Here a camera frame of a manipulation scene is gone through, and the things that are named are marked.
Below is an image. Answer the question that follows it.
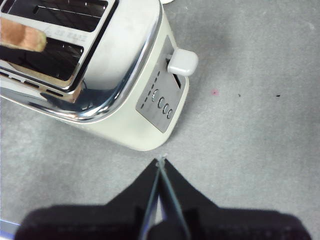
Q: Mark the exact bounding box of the grey toaster lever knob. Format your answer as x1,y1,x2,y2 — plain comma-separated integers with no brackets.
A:
166,48,200,77

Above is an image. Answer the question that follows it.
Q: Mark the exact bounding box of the cream two-slot toaster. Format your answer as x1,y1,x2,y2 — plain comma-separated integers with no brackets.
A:
0,0,190,152

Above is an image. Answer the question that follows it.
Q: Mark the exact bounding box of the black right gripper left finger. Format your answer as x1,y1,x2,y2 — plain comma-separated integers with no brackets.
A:
14,157,162,240

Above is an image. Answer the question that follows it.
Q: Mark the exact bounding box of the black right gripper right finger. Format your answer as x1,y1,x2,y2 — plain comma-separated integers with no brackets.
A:
149,157,313,240

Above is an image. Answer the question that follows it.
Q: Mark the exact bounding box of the brown-crusted bread slice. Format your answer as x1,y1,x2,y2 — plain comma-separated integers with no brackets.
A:
0,18,48,53

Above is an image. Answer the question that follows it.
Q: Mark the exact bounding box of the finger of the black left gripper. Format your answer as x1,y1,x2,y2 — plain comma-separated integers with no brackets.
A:
0,44,42,66

